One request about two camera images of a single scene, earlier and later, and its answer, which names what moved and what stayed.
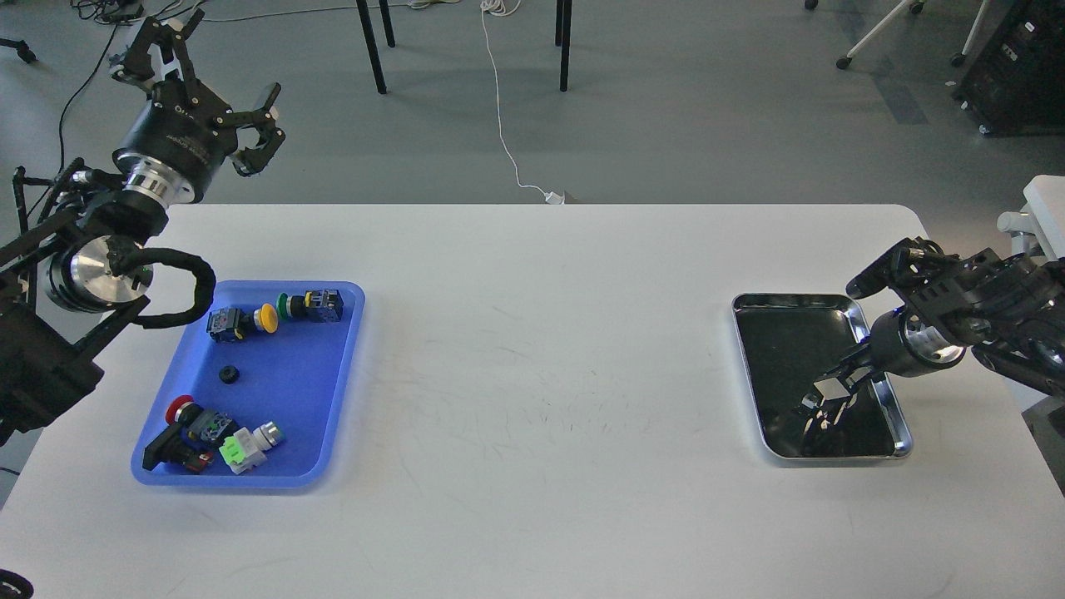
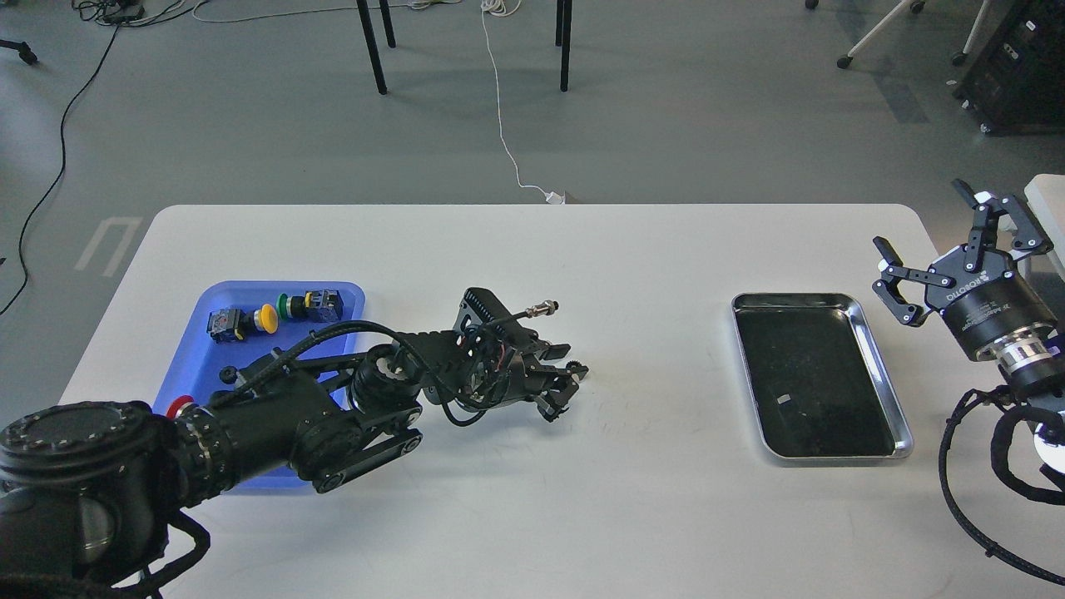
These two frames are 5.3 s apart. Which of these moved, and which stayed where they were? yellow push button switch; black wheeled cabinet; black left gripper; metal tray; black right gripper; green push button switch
Moved: black left gripper; black right gripper
Stayed: metal tray; green push button switch; black wheeled cabinet; yellow push button switch
